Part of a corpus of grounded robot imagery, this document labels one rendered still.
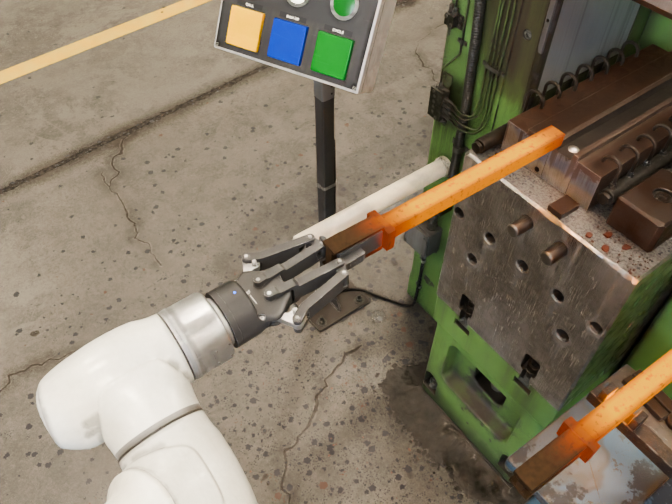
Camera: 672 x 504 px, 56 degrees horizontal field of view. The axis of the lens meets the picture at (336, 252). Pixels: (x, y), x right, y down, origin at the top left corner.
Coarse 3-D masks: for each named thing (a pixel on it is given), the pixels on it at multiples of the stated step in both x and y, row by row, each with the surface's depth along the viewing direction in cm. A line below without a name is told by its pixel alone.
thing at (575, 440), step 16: (656, 368) 79; (640, 384) 78; (656, 384) 78; (608, 400) 77; (624, 400) 77; (640, 400) 77; (592, 416) 75; (608, 416) 75; (624, 416) 75; (560, 432) 76; (576, 432) 73; (592, 432) 74; (608, 432) 76; (544, 448) 72; (560, 448) 72; (576, 448) 72; (592, 448) 72; (528, 464) 71; (544, 464) 71; (560, 464) 71; (512, 480) 72; (528, 480) 70; (544, 480) 70; (528, 496) 71
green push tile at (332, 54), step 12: (324, 36) 119; (336, 36) 118; (324, 48) 119; (336, 48) 118; (348, 48) 117; (312, 60) 121; (324, 60) 120; (336, 60) 119; (348, 60) 118; (324, 72) 121; (336, 72) 120
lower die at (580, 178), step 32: (640, 64) 123; (576, 96) 116; (608, 96) 114; (512, 128) 111; (544, 128) 108; (576, 128) 107; (640, 128) 108; (544, 160) 109; (576, 160) 103; (608, 160) 103; (640, 160) 106; (576, 192) 106
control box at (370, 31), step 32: (224, 0) 126; (256, 0) 123; (288, 0) 120; (320, 0) 118; (384, 0) 114; (224, 32) 128; (352, 32) 117; (384, 32) 120; (288, 64) 124; (352, 64) 119
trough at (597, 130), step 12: (660, 84) 115; (648, 96) 115; (660, 96) 115; (624, 108) 112; (636, 108) 113; (648, 108) 113; (600, 120) 109; (612, 120) 110; (624, 120) 110; (588, 132) 108; (600, 132) 108; (564, 144) 106; (576, 144) 106; (588, 144) 106
